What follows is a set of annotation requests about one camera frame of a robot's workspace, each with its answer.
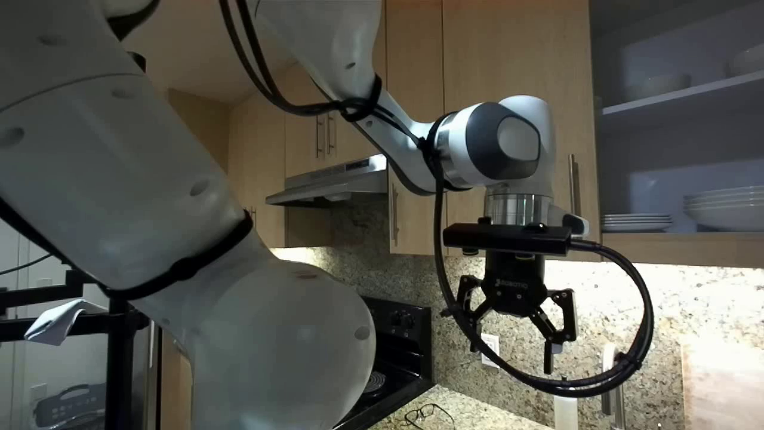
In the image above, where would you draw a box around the wooden cutting board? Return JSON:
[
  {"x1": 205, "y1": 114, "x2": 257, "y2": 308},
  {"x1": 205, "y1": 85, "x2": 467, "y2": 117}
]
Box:
[{"x1": 679, "y1": 338, "x2": 764, "y2": 430}]

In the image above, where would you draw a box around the black stove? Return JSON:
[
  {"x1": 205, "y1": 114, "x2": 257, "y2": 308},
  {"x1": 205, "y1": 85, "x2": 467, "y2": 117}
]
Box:
[{"x1": 334, "y1": 295, "x2": 431, "y2": 430}]

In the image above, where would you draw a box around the wooden upper cabinet door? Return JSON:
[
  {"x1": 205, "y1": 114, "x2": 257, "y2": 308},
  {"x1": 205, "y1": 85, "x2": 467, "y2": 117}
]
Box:
[{"x1": 442, "y1": 0, "x2": 602, "y2": 238}]

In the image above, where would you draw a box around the open cabinet with shelves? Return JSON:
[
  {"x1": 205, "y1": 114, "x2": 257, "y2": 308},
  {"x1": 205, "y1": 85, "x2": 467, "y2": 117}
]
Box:
[{"x1": 589, "y1": 0, "x2": 764, "y2": 266}]

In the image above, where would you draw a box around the white wall outlet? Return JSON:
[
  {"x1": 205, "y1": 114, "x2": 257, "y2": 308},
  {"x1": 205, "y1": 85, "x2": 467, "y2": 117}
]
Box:
[{"x1": 480, "y1": 332, "x2": 499, "y2": 369}]

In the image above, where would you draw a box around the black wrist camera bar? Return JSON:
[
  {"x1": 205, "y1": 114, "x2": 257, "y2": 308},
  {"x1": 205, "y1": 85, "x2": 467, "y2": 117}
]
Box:
[{"x1": 444, "y1": 215, "x2": 586, "y2": 256}]

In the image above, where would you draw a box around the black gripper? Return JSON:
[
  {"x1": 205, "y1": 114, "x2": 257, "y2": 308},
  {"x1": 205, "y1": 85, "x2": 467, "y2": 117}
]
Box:
[{"x1": 442, "y1": 247, "x2": 577, "y2": 374}]

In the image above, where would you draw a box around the black metal stand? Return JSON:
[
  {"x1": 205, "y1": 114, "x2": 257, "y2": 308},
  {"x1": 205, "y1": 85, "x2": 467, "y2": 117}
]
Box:
[{"x1": 0, "y1": 204, "x2": 158, "y2": 430}]

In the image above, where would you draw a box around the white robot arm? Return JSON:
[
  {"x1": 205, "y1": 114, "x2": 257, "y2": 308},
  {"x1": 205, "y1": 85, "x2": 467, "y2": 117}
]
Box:
[{"x1": 0, "y1": 0, "x2": 553, "y2": 430}]

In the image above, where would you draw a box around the stainless range hood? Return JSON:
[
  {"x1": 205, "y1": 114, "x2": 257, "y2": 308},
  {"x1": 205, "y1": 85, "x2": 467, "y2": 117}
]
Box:
[{"x1": 268, "y1": 153, "x2": 387, "y2": 204}]

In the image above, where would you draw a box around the stack of white plates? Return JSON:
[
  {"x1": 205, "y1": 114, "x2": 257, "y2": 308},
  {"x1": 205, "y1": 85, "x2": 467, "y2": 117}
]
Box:
[{"x1": 684, "y1": 186, "x2": 764, "y2": 232}]

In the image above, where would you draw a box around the white soap bottle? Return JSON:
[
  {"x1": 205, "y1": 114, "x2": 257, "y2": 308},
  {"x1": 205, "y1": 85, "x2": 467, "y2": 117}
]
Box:
[{"x1": 553, "y1": 397, "x2": 577, "y2": 430}]

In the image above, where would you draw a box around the chrome kitchen faucet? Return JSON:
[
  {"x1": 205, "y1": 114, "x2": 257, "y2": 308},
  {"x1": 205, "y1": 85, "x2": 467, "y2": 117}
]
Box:
[{"x1": 598, "y1": 342, "x2": 628, "y2": 430}]

